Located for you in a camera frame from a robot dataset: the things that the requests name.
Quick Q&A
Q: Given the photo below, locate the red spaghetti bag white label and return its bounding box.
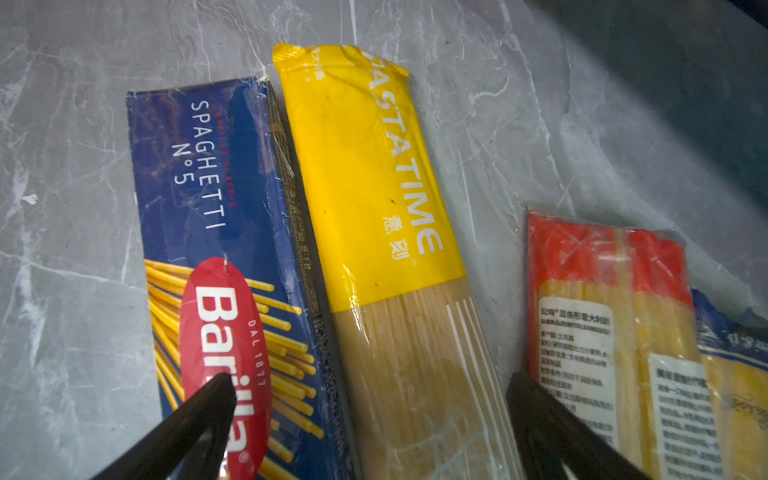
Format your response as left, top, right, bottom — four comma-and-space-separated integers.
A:
527, 211, 725, 479

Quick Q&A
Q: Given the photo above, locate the blue yellow spaghetti bag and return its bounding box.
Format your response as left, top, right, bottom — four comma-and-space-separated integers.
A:
692, 290, 767, 479

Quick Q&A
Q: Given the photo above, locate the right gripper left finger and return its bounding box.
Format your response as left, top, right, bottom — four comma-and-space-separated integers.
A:
95, 373, 236, 479

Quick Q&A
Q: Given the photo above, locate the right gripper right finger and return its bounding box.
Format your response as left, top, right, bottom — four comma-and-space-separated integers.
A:
506, 372, 647, 480

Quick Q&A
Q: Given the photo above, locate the yellow Pastatime spaghetti bag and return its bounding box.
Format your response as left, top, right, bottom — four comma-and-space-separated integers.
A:
272, 44, 523, 479

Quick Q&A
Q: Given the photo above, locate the blue Barilla spaghetti box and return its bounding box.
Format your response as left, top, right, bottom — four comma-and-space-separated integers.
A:
126, 78, 358, 479

